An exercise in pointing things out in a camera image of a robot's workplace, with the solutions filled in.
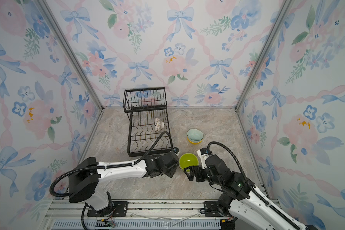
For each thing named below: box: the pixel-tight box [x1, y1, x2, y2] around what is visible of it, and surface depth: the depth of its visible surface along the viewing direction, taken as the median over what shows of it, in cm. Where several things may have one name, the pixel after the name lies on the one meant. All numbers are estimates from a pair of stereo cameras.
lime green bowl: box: [179, 152, 199, 173], surface depth 85 cm
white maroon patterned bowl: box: [154, 117, 165, 133], surface depth 100 cm
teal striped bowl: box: [186, 128, 204, 143], surface depth 100 cm
